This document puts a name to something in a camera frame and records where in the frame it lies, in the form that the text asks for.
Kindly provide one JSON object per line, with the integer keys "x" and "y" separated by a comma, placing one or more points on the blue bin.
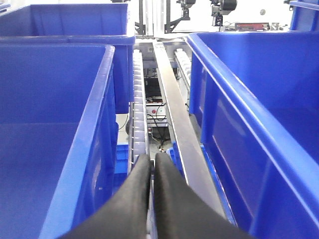
{"x": 255, "y": 96}
{"x": 58, "y": 136}
{"x": 109, "y": 23}

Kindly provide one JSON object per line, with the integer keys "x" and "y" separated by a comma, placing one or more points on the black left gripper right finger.
{"x": 181, "y": 213}

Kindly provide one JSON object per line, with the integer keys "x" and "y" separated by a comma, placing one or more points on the blue bin rear left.
{"x": 109, "y": 23}

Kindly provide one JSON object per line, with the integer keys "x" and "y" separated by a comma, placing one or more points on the blue bin right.
{"x": 255, "y": 96}

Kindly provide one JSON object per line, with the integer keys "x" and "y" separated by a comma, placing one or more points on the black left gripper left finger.
{"x": 124, "y": 216}

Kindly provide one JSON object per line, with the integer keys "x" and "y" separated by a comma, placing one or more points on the white roller track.
{"x": 138, "y": 129}

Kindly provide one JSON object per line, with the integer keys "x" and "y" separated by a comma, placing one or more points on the steel divider rail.
{"x": 194, "y": 166}

